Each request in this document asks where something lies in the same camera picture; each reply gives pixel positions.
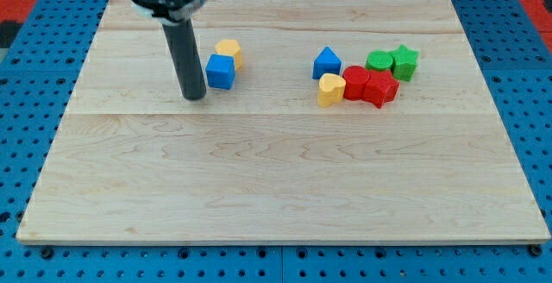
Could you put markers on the wooden board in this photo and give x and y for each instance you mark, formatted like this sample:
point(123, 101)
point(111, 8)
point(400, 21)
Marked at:
point(133, 163)

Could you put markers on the blue triangle block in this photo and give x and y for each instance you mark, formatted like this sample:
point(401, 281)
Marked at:
point(326, 62)

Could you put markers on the yellow heart block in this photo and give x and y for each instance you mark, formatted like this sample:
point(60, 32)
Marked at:
point(331, 89)

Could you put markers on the blue cube block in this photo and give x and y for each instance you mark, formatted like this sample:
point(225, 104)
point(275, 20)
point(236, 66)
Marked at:
point(220, 71)

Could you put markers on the yellow hexagon block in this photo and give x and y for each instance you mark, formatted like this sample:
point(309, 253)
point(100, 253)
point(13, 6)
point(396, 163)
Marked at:
point(232, 48)

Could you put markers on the red cylinder block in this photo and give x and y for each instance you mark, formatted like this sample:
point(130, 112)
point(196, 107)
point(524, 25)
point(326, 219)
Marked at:
point(356, 78)

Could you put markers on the red star block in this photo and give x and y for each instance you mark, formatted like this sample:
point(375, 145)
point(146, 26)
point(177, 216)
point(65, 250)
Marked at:
point(381, 88)

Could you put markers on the green cylinder block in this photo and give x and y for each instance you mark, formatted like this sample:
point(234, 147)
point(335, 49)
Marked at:
point(379, 60)

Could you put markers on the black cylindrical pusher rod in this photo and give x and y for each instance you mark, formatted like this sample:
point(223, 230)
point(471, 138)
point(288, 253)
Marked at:
point(185, 57)

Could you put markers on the green star block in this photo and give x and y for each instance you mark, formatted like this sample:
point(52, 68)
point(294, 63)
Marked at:
point(404, 63)

